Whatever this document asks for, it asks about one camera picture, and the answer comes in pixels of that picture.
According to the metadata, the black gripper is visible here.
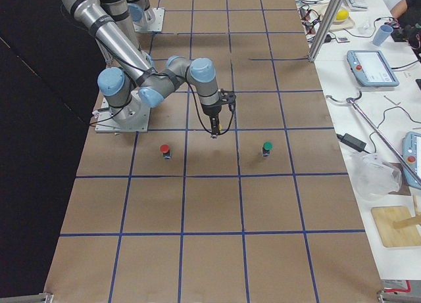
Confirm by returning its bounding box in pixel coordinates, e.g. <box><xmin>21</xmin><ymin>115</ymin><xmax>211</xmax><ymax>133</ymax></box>
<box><xmin>201</xmin><ymin>102</ymin><xmax>221</xmax><ymax>136</ymax></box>

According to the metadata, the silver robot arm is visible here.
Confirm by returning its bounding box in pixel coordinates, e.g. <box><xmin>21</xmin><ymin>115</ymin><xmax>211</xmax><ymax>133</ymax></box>
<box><xmin>126</xmin><ymin>0</ymin><xmax>155</xmax><ymax>26</ymax></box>
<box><xmin>61</xmin><ymin>0</ymin><xmax>224</xmax><ymax>138</ymax></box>

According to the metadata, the red push button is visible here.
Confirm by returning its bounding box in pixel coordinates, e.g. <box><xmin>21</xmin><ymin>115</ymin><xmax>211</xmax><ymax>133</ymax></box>
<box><xmin>160</xmin><ymin>144</ymin><xmax>172</xmax><ymax>160</ymax></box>

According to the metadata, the green push button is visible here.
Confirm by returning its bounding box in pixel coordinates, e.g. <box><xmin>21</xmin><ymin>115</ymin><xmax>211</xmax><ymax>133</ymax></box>
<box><xmin>262</xmin><ymin>141</ymin><xmax>273</xmax><ymax>157</ymax></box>

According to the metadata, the black power adapter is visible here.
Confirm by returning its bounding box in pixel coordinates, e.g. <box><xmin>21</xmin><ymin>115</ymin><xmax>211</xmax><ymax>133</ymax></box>
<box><xmin>336</xmin><ymin>133</ymin><xmax>369</xmax><ymax>154</ymax></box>

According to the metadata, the metal rod with hook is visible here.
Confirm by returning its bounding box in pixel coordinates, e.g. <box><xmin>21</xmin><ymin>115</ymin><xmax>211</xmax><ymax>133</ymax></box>
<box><xmin>326</xmin><ymin>90</ymin><xmax>420</xmax><ymax>184</ymax></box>

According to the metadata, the small remote control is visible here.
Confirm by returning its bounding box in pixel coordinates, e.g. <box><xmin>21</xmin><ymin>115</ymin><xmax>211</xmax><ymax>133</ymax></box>
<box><xmin>336</xmin><ymin>37</ymin><xmax>349</xmax><ymax>43</ymax></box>

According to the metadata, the clear plastic bag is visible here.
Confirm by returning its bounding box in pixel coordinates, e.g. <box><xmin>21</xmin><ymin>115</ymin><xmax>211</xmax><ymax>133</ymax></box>
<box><xmin>350</xmin><ymin>153</ymin><xmax>402</xmax><ymax>201</ymax></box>

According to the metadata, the yellow lemon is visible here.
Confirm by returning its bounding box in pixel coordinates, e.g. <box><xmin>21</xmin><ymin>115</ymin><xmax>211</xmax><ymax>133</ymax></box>
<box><xmin>334</xmin><ymin>9</ymin><xmax>349</xmax><ymax>23</ymax></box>

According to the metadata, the wooden board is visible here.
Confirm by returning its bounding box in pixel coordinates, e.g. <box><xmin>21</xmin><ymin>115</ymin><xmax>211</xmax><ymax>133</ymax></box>
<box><xmin>371</xmin><ymin>206</ymin><xmax>420</xmax><ymax>248</ymax></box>

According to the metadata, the blue plastic cup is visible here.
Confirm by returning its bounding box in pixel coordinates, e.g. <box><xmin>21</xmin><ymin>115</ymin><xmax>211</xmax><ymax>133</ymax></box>
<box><xmin>372</xmin><ymin>24</ymin><xmax>394</xmax><ymax>47</ymax></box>

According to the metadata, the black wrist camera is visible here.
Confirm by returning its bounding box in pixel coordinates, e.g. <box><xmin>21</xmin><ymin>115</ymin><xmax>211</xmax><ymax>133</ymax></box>
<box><xmin>218</xmin><ymin>89</ymin><xmax>236</xmax><ymax>113</ymax></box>

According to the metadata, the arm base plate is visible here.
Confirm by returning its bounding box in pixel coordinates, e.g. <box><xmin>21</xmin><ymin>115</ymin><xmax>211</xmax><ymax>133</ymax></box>
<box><xmin>130</xmin><ymin>8</ymin><xmax>165</xmax><ymax>33</ymax></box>
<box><xmin>95</xmin><ymin>90</ymin><xmax>151</xmax><ymax>133</ymax></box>

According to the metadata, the teach pendant near post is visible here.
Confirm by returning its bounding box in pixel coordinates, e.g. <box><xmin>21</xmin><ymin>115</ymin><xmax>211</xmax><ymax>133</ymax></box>
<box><xmin>346</xmin><ymin>50</ymin><xmax>399</xmax><ymax>87</ymax></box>

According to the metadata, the aluminium frame post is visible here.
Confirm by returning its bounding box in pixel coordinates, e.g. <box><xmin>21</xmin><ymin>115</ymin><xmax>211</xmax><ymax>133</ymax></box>
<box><xmin>308</xmin><ymin>0</ymin><xmax>343</xmax><ymax>62</ymax></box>

